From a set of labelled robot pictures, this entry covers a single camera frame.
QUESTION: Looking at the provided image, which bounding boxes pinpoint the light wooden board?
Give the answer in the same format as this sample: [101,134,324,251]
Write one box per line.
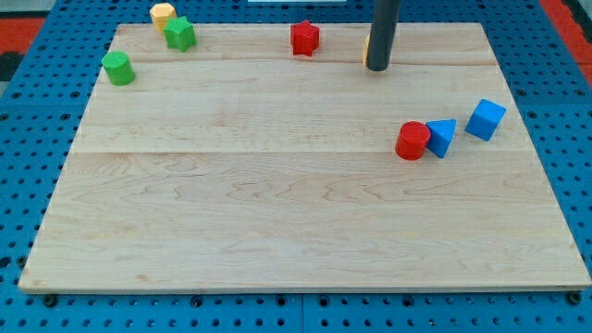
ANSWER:
[18,23,591,294]

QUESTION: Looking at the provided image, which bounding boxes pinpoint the red cylinder block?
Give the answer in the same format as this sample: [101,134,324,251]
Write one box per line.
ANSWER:
[395,121,431,161]

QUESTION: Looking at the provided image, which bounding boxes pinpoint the red star block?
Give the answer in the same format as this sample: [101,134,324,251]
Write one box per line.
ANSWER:
[290,19,320,56]

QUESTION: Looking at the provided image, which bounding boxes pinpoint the yellow block behind rod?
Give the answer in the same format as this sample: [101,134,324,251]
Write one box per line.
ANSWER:
[362,35,370,66]

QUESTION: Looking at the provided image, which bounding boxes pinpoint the blue triangular prism block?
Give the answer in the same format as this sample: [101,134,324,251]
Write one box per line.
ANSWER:
[426,119,457,158]

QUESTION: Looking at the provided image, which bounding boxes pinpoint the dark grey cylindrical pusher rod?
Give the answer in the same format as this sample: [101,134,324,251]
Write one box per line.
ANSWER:
[364,0,401,72]

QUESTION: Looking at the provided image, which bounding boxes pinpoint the green star block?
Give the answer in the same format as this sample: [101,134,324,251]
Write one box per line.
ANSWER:
[163,17,197,52]

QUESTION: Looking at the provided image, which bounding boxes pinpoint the blue cube block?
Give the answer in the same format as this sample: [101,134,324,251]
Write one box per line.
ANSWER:
[464,99,506,142]

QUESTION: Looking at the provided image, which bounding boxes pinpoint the green cylinder block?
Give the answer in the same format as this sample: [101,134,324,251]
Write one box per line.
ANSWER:
[102,51,136,86]

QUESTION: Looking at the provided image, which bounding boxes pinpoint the yellow hexagon block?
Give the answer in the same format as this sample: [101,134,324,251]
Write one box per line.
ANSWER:
[149,3,177,33]

